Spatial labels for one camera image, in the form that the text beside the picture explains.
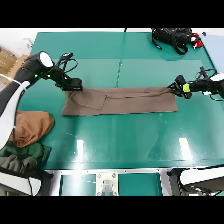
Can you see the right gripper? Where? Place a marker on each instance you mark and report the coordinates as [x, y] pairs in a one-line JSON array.
[[183, 87]]

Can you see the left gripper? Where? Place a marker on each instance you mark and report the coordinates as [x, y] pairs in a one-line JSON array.
[[73, 84]]

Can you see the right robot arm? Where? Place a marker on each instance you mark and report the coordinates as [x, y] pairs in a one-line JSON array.
[[207, 85]]

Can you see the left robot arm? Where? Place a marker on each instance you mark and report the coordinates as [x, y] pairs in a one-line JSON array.
[[31, 66]]

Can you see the black bag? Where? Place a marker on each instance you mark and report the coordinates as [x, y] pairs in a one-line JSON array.
[[173, 36]]

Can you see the rust brown garment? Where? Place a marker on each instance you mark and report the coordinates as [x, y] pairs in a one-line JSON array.
[[31, 126]]

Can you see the dark green garment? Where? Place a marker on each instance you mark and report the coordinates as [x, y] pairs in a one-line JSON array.
[[38, 151]]

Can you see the grey garment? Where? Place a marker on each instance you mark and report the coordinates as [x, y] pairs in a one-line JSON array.
[[15, 162]]

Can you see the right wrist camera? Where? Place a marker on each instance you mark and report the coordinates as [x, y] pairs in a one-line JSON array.
[[203, 72]]

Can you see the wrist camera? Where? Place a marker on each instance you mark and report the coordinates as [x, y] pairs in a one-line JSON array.
[[203, 72], [67, 55]]

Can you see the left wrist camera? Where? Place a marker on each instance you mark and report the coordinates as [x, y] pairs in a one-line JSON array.
[[67, 55]]

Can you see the silver frame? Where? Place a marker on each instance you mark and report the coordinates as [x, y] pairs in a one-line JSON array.
[[106, 182]]

